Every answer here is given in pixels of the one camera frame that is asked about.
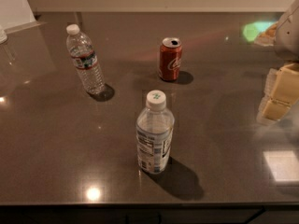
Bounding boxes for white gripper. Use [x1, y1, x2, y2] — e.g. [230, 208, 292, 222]
[256, 0, 299, 125]

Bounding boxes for clear water bottle red label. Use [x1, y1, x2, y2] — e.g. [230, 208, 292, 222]
[66, 24, 105, 95]

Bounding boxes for blue label plastic bottle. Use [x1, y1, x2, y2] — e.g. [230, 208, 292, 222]
[135, 90, 175, 175]

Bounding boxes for snack bag on table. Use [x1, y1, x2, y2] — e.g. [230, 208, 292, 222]
[254, 22, 278, 47]

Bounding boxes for red soda can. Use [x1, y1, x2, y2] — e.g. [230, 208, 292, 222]
[158, 37, 182, 81]

